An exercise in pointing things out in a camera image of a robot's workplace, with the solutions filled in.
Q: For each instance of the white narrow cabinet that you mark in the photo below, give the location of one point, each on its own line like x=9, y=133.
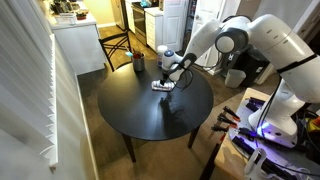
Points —
x=154, y=28

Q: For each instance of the white kitchen counter cabinet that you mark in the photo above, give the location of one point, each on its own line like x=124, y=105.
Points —
x=80, y=43

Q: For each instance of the yellow red emergency stop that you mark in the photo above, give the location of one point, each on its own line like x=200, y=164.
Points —
x=314, y=125

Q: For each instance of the black wooden chair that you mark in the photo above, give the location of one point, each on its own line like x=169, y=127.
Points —
x=113, y=36

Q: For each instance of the white window blinds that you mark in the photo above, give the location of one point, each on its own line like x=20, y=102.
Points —
x=23, y=83

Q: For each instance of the teal utensil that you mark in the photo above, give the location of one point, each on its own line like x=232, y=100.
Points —
x=128, y=54

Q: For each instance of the wooden workbench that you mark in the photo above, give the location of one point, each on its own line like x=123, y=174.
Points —
x=230, y=156

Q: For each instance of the white wipes canister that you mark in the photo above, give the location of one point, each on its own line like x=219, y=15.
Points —
x=160, y=55

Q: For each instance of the white striped cloth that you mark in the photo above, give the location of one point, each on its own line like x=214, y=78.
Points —
x=161, y=87

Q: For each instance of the metal utensil cup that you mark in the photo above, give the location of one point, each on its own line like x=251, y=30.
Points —
x=138, y=63

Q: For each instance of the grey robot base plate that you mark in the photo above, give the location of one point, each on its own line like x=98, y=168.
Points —
x=246, y=140

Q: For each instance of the steel kitchen stove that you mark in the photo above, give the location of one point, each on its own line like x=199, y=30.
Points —
x=139, y=20

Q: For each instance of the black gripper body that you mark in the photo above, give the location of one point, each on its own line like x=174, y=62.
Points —
x=181, y=68

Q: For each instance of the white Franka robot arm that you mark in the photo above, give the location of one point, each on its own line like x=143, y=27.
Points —
x=283, y=50

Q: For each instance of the white panel door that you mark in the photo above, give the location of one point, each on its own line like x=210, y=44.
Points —
x=175, y=23
x=205, y=13

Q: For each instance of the black orange clamp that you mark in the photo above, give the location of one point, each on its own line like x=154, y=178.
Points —
x=220, y=128
x=231, y=113
x=226, y=120

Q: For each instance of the round black table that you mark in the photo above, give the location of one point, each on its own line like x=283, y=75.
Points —
x=133, y=110

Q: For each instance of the white plastic container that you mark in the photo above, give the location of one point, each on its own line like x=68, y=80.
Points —
x=65, y=19

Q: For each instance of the red bowl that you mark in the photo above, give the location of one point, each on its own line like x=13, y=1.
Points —
x=81, y=15

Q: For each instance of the white waste bin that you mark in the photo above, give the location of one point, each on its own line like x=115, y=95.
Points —
x=234, y=78

